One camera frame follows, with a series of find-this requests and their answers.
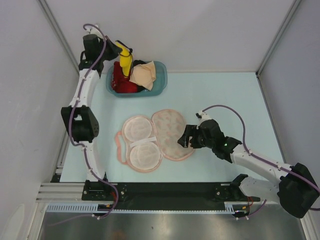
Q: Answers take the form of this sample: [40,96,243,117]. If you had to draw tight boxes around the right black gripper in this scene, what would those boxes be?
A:
[177,124,215,149]

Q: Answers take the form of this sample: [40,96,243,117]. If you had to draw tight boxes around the yellow black bra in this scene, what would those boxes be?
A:
[115,40,134,78]

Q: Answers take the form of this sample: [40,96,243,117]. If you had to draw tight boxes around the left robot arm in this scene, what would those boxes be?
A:
[60,33,121,182]

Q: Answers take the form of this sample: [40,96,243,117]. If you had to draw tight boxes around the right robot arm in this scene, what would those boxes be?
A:
[177,119,320,219]

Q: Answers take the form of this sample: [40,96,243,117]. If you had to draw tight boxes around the beige bra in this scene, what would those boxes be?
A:
[129,61,156,91]

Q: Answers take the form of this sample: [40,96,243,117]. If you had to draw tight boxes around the black garment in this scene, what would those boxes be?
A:
[133,59,146,67]

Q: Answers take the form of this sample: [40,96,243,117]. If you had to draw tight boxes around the red garment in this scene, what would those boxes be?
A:
[111,61,138,94]

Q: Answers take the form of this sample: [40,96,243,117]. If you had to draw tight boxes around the teal plastic basket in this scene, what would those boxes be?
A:
[105,61,168,98]

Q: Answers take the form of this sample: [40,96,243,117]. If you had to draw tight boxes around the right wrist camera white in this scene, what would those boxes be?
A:
[195,111,212,122]

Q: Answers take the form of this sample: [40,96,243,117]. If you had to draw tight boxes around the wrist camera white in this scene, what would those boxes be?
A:
[83,23,103,39]
[195,111,212,122]

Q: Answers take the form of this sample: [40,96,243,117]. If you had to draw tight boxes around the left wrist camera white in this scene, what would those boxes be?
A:
[83,23,103,39]

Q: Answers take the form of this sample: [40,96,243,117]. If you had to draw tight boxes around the left aluminium frame post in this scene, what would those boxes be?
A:
[36,0,79,74]

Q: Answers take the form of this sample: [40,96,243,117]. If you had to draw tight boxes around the aluminium frame post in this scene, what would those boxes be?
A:
[255,0,303,79]
[36,0,79,74]

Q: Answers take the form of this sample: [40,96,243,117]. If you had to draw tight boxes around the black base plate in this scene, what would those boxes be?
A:
[81,180,260,211]

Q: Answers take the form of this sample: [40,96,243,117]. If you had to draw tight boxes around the right aluminium frame post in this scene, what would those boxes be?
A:
[255,0,303,79]

